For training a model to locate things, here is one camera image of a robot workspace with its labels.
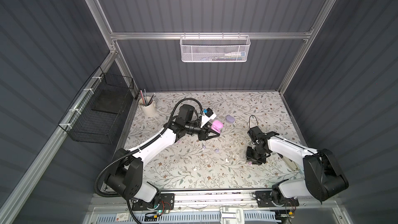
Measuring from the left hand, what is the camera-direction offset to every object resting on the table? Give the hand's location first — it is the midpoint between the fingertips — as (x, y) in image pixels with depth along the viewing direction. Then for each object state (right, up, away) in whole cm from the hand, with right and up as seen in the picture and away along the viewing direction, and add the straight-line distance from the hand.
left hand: (219, 135), depth 74 cm
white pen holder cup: (-44, +15, +25) cm, 53 cm away
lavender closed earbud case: (+11, +5, +32) cm, 34 cm away
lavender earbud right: (0, -12, +16) cm, 20 cm away
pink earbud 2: (-23, -8, +20) cm, 31 cm away
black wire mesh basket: (-60, +10, -1) cm, 60 cm away
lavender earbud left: (-7, -10, +18) cm, 22 cm away
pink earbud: (+18, -17, +11) cm, 27 cm away
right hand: (+18, -17, +12) cm, 28 cm away
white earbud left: (-12, -20, +9) cm, 25 cm away
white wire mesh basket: (+1, +56, +38) cm, 67 cm away
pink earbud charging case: (-1, +4, +1) cm, 5 cm away
